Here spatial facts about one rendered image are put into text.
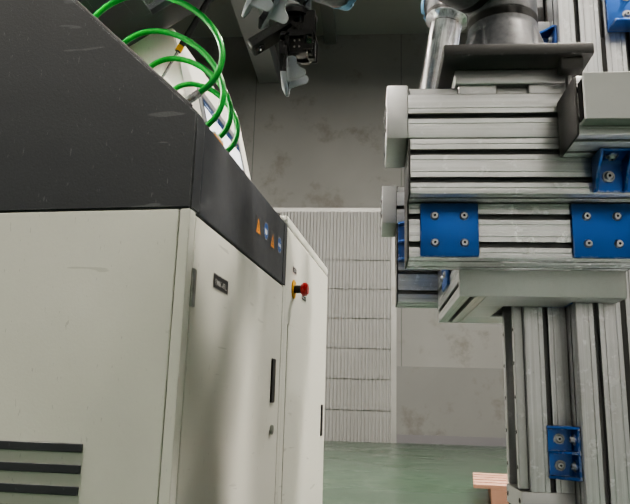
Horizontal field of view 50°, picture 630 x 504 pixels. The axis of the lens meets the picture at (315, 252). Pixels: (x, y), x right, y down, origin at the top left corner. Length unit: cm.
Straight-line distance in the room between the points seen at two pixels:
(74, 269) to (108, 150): 20
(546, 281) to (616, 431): 27
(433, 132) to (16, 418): 77
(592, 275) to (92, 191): 82
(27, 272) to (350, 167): 986
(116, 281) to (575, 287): 73
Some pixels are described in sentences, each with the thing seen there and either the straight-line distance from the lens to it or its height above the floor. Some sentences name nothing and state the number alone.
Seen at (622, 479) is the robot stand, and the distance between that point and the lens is 125.
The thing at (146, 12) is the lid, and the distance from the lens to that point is 204.
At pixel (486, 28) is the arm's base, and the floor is 110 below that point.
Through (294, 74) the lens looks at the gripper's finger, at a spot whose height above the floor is 125.
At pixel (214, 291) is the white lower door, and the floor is 68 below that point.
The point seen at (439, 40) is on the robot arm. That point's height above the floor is 146.
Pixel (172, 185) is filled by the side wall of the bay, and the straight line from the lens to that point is 109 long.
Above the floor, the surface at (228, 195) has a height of 87.
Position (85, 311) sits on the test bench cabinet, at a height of 63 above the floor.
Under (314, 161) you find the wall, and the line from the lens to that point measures 1095.
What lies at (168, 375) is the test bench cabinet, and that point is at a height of 53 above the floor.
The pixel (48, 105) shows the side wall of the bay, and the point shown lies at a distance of 124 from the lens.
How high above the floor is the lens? 50
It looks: 13 degrees up
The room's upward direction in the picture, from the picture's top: 2 degrees clockwise
